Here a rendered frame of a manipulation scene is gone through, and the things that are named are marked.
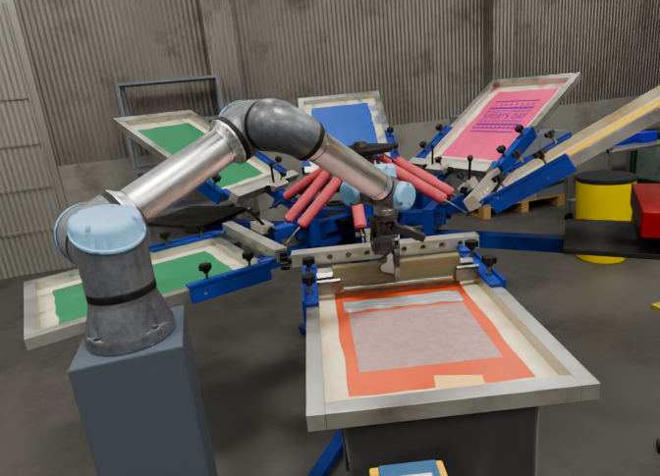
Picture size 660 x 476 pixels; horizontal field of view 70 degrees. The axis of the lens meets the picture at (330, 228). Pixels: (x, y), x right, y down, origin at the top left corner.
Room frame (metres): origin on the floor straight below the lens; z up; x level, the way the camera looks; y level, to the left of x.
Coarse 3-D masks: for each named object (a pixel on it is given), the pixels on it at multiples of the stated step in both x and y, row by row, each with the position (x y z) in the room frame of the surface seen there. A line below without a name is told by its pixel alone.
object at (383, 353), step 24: (360, 312) 1.26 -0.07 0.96; (384, 312) 1.24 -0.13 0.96; (360, 336) 1.12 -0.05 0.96; (384, 336) 1.11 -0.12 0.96; (408, 336) 1.10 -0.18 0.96; (360, 360) 1.00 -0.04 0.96; (384, 360) 0.99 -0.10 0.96; (408, 360) 0.98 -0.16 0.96; (360, 384) 0.91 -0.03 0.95; (384, 384) 0.90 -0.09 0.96; (408, 384) 0.89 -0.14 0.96; (432, 384) 0.88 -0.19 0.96
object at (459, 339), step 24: (408, 288) 1.40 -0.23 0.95; (432, 288) 1.38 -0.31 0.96; (456, 288) 1.36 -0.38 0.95; (408, 312) 1.23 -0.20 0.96; (432, 312) 1.21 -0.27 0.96; (456, 312) 1.20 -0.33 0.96; (480, 312) 1.19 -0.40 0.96; (432, 336) 1.08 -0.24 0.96; (456, 336) 1.07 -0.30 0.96; (480, 336) 1.06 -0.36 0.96; (432, 360) 0.97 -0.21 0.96; (456, 360) 0.96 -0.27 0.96; (480, 360) 0.95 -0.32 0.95; (504, 360) 0.94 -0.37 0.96
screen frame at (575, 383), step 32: (512, 320) 1.11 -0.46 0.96; (320, 352) 1.00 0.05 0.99; (544, 352) 0.93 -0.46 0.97; (320, 384) 0.87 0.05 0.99; (512, 384) 0.81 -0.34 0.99; (544, 384) 0.80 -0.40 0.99; (576, 384) 0.79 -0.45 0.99; (320, 416) 0.77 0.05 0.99; (352, 416) 0.78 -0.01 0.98; (384, 416) 0.78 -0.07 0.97; (416, 416) 0.78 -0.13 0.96
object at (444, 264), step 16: (416, 256) 1.40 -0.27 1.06; (432, 256) 1.38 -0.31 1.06; (448, 256) 1.38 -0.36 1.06; (336, 272) 1.37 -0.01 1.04; (352, 272) 1.37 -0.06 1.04; (368, 272) 1.37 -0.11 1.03; (384, 272) 1.37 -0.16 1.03; (400, 272) 1.37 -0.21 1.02; (416, 272) 1.38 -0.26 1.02; (432, 272) 1.38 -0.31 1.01; (448, 272) 1.38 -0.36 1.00
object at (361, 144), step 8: (360, 144) 2.20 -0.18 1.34; (368, 144) 2.31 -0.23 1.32; (376, 144) 2.28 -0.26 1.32; (384, 144) 2.25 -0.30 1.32; (392, 144) 2.22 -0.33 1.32; (360, 152) 2.07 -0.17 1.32; (368, 152) 2.07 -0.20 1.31; (376, 152) 2.08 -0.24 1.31; (384, 152) 2.11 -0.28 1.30; (368, 160) 2.20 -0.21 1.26; (368, 208) 2.13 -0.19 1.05; (328, 216) 2.17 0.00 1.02; (352, 216) 2.13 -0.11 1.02; (400, 216) 2.10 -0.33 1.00; (344, 224) 2.06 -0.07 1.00; (352, 224) 2.04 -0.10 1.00; (336, 232) 2.26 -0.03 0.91; (352, 232) 2.16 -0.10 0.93; (344, 240) 2.11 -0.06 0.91; (352, 240) 2.09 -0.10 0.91
